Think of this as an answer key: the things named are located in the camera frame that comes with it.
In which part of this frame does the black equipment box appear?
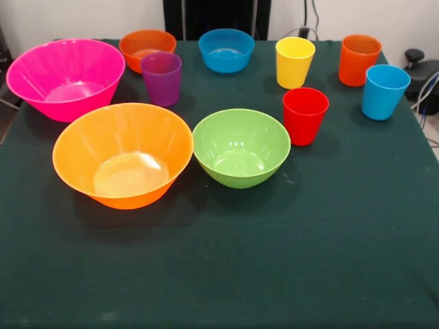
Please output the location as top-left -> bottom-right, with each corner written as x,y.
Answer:
0,23 -> 14,69

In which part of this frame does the grey metal leg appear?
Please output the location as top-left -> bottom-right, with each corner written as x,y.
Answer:
0,97 -> 21,111

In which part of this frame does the dark green table cloth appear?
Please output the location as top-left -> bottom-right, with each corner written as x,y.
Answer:
0,38 -> 439,329

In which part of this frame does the black hanging cable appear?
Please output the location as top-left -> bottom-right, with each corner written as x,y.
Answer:
310,0 -> 322,40

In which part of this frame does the green bowl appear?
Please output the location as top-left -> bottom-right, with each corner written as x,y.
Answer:
192,108 -> 292,190

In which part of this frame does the large pink bowl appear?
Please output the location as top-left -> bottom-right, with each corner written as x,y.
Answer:
5,38 -> 126,123

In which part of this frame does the small dark orange bowl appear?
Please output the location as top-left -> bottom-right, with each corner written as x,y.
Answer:
119,29 -> 178,75

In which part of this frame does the large orange bowl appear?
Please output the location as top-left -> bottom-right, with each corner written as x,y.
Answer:
51,102 -> 195,210

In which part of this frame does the purple cup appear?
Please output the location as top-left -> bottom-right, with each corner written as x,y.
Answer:
140,51 -> 182,108

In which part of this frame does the orange cup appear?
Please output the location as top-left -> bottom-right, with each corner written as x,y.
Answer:
338,34 -> 383,88

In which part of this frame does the white cable bundle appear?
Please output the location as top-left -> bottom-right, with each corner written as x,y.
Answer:
410,70 -> 439,117

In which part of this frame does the black round knob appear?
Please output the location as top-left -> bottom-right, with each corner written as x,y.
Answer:
404,49 -> 426,71

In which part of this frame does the yellow cup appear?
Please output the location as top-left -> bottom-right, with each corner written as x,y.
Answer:
275,36 -> 316,90

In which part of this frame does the red cup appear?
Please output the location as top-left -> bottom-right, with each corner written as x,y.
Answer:
282,87 -> 330,147

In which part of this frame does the blue cup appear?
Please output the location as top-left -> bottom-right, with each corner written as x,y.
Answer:
361,64 -> 412,121

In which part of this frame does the black round base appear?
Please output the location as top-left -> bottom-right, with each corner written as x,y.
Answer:
406,60 -> 439,116

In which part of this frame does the blue bowl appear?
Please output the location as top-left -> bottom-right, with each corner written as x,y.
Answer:
198,28 -> 256,74

